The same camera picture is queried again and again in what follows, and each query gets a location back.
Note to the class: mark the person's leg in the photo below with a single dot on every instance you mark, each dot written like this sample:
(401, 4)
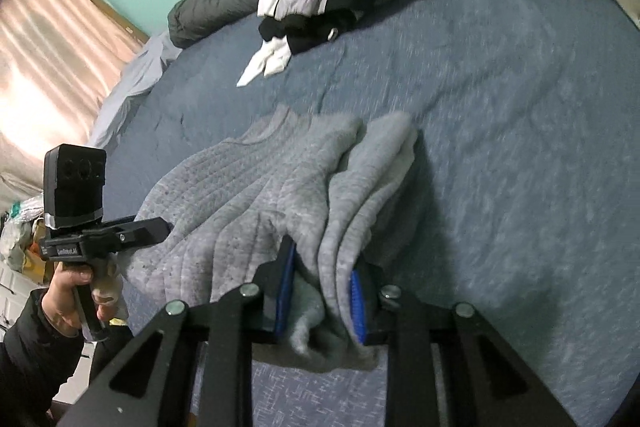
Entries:
(107, 352)

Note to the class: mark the pink curtain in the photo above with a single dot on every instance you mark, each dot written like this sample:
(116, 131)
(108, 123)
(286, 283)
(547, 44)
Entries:
(50, 57)

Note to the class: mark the blue bed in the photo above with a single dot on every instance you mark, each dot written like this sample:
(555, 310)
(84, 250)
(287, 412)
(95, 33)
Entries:
(500, 157)

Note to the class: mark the wooden window frame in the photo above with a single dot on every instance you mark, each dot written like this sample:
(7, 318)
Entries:
(120, 19)

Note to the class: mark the person's left hand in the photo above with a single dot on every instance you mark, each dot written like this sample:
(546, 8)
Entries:
(60, 297)

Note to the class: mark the white garment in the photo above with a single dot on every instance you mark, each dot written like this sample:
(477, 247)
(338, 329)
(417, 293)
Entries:
(270, 59)

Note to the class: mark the person's left forearm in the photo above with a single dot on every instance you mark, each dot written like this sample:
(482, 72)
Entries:
(30, 367)

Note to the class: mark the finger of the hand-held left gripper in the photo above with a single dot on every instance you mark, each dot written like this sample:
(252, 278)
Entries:
(145, 231)

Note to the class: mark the grey sweater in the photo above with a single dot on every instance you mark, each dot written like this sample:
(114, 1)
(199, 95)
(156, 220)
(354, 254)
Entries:
(240, 197)

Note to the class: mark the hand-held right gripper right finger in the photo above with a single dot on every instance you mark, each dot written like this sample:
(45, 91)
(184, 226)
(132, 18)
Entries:
(356, 307)

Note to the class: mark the white plastic bag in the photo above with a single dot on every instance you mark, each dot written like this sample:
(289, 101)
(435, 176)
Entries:
(17, 237)

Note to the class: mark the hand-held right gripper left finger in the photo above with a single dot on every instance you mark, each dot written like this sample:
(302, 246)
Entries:
(286, 292)

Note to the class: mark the black garment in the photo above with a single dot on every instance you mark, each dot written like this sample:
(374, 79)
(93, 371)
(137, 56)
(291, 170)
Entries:
(310, 27)

